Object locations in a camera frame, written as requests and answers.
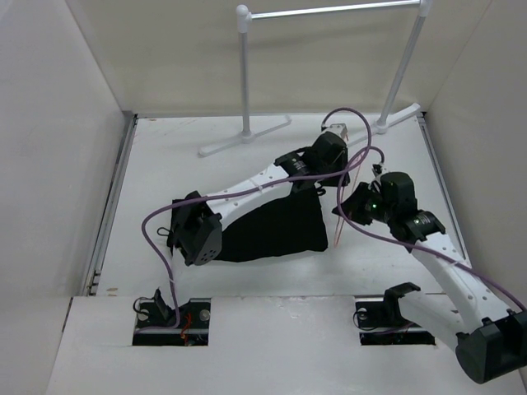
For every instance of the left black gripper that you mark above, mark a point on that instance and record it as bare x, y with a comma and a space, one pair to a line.
330, 182

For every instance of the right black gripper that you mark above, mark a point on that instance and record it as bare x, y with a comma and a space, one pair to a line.
359, 194

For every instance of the pink wire hanger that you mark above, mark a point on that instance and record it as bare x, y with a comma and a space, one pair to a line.
345, 193

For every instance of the black trousers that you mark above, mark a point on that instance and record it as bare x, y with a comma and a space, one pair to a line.
283, 226

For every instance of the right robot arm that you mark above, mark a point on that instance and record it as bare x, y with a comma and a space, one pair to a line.
487, 336

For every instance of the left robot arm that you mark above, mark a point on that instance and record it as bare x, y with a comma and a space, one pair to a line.
271, 183

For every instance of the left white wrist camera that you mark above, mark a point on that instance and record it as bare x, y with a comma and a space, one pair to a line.
336, 128

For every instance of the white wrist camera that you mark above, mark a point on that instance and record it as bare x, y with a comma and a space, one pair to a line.
336, 128
378, 170

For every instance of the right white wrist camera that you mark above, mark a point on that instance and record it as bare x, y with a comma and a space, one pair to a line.
378, 170

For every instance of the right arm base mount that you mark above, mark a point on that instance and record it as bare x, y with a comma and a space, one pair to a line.
378, 328

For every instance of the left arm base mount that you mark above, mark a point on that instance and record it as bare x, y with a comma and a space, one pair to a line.
155, 323

